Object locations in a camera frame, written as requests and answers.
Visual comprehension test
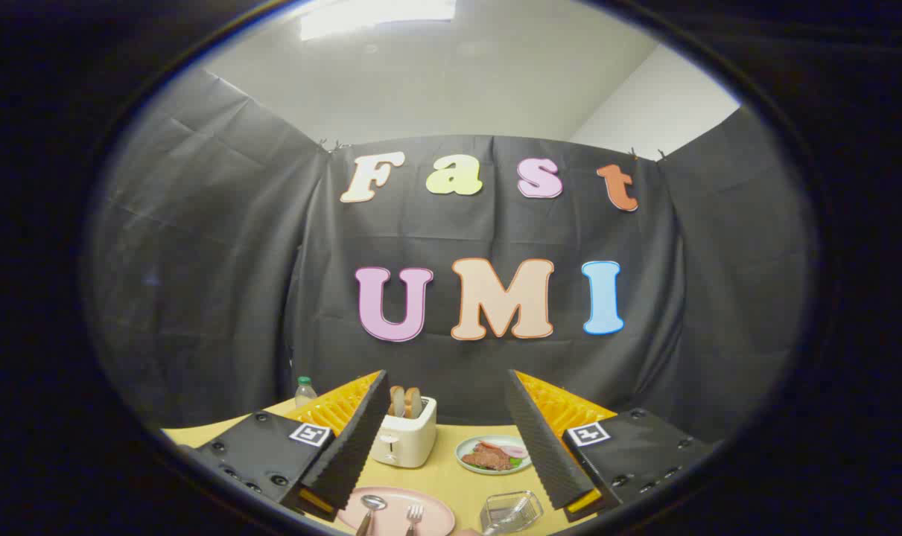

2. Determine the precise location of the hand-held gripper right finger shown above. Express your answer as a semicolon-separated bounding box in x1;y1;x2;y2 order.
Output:
504;369;720;522

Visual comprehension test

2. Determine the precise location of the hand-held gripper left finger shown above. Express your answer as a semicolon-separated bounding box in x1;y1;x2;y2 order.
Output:
179;370;392;522

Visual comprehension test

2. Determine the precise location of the metal spoon with wooden handle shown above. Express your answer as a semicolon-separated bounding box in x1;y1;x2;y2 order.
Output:
355;494;388;536

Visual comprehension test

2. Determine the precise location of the brown meat slice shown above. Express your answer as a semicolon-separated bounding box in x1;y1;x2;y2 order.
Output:
463;444;512;471

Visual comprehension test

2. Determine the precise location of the white toaster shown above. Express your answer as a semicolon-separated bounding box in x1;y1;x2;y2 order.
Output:
370;396;438;469

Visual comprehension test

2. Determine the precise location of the clear cutlery drainer tray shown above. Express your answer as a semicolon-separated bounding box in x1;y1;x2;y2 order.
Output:
480;490;544;535

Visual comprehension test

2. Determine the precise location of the pale green oval plate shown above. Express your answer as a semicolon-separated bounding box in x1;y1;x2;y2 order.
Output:
455;435;532;476

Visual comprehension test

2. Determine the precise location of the pink round plate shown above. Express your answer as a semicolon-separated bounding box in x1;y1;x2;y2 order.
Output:
337;487;457;536

